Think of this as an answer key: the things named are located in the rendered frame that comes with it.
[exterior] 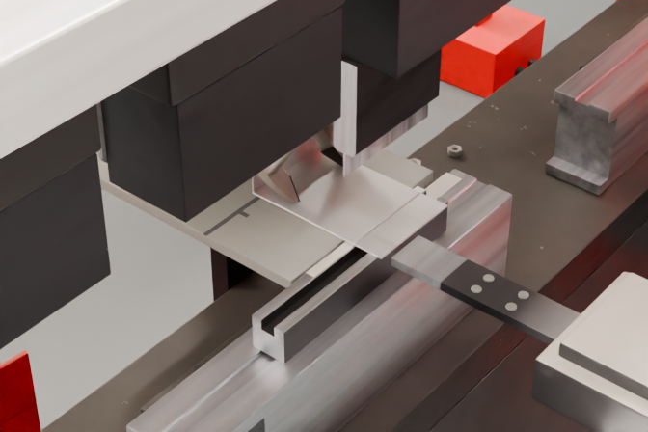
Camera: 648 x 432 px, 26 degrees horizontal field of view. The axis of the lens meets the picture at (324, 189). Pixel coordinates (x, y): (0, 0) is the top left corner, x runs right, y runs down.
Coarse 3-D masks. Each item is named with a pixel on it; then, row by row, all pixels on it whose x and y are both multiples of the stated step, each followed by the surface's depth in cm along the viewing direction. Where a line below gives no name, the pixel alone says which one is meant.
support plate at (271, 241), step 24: (384, 168) 114; (408, 168) 114; (120, 192) 112; (240, 192) 112; (168, 216) 109; (216, 216) 109; (240, 216) 109; (264, 216) 109; (288, 216) 109; (216, 240) 107; (240, 240) 107; (264, 240) 107; (288, 240) 107; (312, 240) 107; (336, 240) 107; (264, 264) 104; (288, 264) 104; (312, 264) 105
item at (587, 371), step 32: (416, 256) 104; (448, 256) 104; (448, 288) 102; (480, 288) 101; (512, 288) 102; (608, 288) 99; (640, 288) 97; (512, 320) 99; (544, 320) 99; (576, 320) 96; (608, 320) 94; (640, 320) 94; (544, 352) 94; (576, 352) 92; (608, 352) 92; (640, 352) 92; (544, 384) 94; (576, 384) 92; (608, 384) 91; (640, 384) 90; (576, 416) 93; (608, 416) 91; (640, 416) 89
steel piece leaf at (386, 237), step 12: (408, 204) 110; (420, 204) 110; (432, 204) 110; (444, 204) 110; (396, 216) 109; (408, 216) 109; (420, 216) 109; (432, 216) 109; (384, 228) 108; (396, 228) 108; (408, 228) 108; (420, 228) 108; (360, 240) 106; (372, 240) 106; (384, 240) 106; (396, 240) 106; (372, 252) 105; (384, 252) 105
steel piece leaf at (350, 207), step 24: (312, 144) 115; (288, 168) 114; (312, 168) 114; (336, 168) 114; (360, 168) 114; (264, 192) 111; (312, 192) 111; (336, 192) 111; (360, 192) 111; (384, 192) 111; (408, 192) 111; (312, 216) 109; (336, 216) 109; (360, 216) 109; (384, 216) 109
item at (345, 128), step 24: (360, 72) 94; (408, 72) 99; (432, 72) 102; (360, 96) 95; (384, 96) 98; (408, 96) 101; (432, 96) 103; (360, 120) 97; (384, 120) 99; (408, 120) 104; (336, 144) 99; (360, 144) 98; (384, 144) 102
